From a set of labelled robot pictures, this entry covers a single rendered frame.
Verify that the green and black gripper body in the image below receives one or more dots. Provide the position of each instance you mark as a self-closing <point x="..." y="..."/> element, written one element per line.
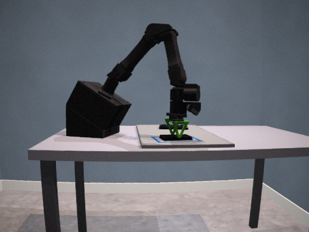
<point x="174" y="112"/>

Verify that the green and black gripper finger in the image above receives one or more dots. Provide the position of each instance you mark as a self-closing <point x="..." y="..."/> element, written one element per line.
<point x="168" y="124"/>
<point x="175" y="123"/>

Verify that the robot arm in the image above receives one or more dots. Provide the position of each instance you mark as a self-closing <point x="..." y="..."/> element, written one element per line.
<point x="156" y="33"/>

